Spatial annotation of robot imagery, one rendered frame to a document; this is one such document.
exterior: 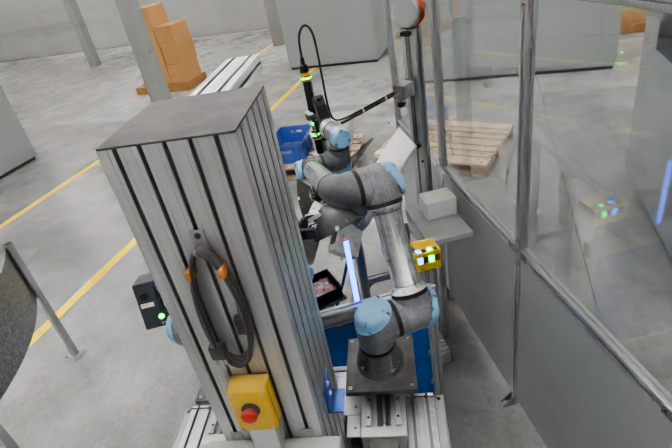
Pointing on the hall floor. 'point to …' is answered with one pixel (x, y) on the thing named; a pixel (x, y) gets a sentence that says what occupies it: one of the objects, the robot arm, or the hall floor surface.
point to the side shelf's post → (443, 295)
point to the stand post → (362, 274)
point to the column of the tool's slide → (420, 124)
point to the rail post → (437, 359)
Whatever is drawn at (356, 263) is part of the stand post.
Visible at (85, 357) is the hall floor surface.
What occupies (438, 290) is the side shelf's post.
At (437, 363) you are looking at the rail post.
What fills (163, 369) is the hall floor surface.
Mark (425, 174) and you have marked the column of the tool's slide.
